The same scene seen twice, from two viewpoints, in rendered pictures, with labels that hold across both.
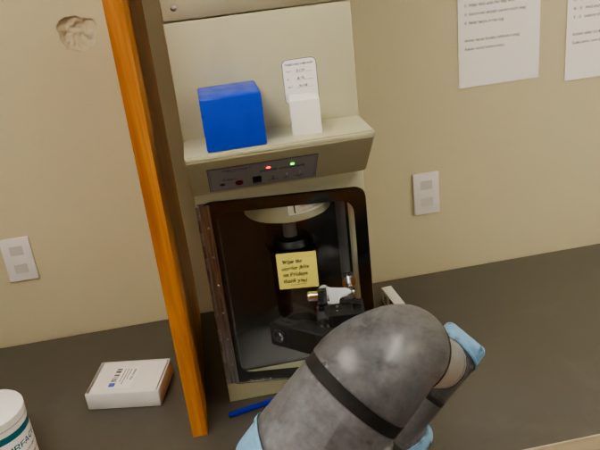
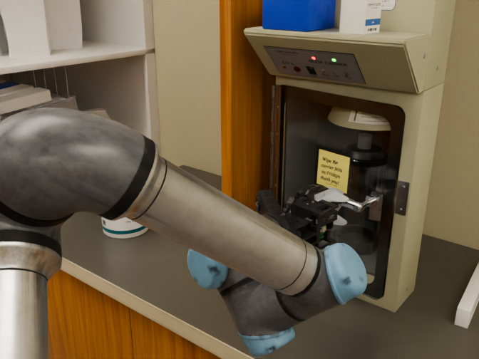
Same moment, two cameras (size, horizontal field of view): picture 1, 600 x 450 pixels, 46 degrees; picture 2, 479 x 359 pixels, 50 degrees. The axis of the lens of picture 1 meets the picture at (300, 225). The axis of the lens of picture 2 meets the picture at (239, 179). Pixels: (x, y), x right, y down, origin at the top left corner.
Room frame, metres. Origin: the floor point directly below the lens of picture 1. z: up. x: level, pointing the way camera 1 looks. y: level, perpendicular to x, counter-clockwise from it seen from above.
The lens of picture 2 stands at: (0.37, -0.54, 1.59)
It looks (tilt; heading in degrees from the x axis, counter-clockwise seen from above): 21 degrees down; 45
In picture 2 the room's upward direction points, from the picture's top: straight up
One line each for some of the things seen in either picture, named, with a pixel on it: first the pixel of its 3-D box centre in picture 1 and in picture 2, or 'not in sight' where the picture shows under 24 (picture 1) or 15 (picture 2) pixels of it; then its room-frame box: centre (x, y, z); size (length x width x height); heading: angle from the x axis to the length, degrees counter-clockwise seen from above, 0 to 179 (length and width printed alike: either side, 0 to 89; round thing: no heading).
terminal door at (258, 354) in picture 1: (294, 290); (328, 189); (1.20, 0.03, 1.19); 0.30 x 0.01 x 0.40; 88
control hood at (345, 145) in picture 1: (279, 162); (330, 58); (1.17, 0.02, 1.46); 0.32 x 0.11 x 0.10; 97
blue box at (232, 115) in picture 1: (231, 115); (299, 3); (1.16, 0.09, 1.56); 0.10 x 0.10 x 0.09; 7
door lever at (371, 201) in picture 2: (331, 289); (348, 199); (1.16, -0.05, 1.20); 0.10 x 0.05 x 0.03; 88
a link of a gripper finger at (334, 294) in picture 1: (334, 293); (335, 196); (1.11, -0.05, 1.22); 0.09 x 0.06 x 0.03; 178
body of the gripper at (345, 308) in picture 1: (341, 334); (298, 225); (1.01, -0.05, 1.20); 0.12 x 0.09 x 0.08; 178
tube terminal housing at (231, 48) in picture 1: (275, 198); (366, 112); (1.35, 0.04, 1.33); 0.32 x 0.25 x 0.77; 97
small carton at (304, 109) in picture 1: (304, 113); (360, 14); (1.18, -0.03, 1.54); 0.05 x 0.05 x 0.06; 1
